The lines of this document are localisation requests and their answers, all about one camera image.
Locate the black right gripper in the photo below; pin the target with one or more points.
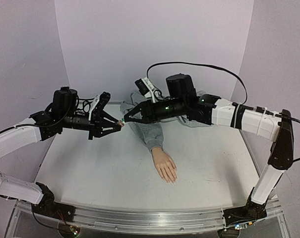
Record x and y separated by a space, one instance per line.
148 112

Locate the mannequin hand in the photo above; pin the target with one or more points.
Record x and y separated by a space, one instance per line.
164 165

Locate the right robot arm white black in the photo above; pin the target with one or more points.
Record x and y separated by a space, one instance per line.
213 110

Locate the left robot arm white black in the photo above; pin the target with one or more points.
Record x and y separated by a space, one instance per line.
61 113

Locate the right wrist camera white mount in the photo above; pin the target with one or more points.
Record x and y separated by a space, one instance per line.
148 90

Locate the nail polish bottle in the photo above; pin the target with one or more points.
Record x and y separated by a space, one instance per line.
120 123

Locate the aluminium front rail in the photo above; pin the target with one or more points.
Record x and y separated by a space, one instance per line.
137 222

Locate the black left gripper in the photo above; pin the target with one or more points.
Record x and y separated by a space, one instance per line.
97 123

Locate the grey sweatshirt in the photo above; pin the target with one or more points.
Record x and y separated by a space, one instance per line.
151 135

